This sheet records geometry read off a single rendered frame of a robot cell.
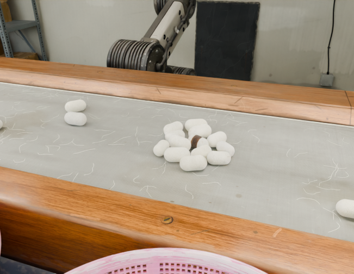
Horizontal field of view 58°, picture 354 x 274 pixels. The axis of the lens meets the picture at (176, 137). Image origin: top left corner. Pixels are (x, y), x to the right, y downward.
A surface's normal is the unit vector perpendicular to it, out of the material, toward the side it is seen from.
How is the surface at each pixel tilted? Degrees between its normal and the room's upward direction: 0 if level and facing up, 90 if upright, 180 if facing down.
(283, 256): 0
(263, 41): 90
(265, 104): 45
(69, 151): 0
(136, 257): 75
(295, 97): 0
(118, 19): 90
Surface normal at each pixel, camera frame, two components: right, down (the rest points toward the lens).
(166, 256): 0.02, 0.22
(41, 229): -0.31, 0.45
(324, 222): 0.00, -0.88
